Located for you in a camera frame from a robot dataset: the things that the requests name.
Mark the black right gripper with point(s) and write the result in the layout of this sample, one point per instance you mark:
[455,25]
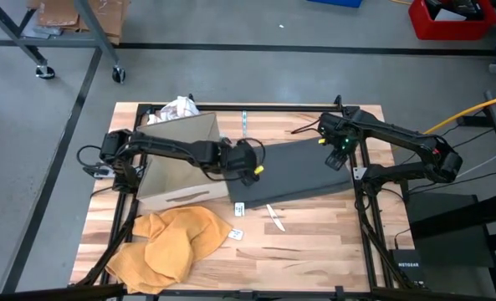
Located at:
[337,131]

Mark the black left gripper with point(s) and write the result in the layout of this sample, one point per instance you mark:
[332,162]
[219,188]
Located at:
[239,161]

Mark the dark grey towel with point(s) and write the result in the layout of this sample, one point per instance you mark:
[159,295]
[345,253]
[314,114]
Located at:
[293,171]

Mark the beige fabric storage box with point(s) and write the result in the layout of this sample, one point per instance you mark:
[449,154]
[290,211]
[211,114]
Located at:
[176,180]

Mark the mustard yellow towel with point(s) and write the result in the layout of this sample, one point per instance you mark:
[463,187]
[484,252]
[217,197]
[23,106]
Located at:
[176,246]

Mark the white checked towel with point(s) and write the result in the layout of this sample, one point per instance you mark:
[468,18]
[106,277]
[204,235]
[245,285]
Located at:
[178,109]

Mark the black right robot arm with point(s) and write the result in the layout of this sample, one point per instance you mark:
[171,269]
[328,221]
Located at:
[398,134]

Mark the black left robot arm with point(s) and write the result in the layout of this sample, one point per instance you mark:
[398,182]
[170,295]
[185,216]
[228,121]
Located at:
[168,148]

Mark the red plastic bin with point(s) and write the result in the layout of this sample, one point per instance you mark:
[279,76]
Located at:
[423,29]

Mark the blue plastic bin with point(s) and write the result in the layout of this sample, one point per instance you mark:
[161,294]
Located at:
[335,3]

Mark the grey metal wheeled cart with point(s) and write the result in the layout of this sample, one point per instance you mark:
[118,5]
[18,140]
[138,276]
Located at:
[97,29]

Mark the brown cardboard sheets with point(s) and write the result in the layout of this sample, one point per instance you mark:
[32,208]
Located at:
[59,14]

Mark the black aluminium table frame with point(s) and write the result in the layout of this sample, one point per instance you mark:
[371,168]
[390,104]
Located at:
[272,108]

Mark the black Netgear network switch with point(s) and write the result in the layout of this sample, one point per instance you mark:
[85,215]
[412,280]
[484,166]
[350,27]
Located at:
[408,265]

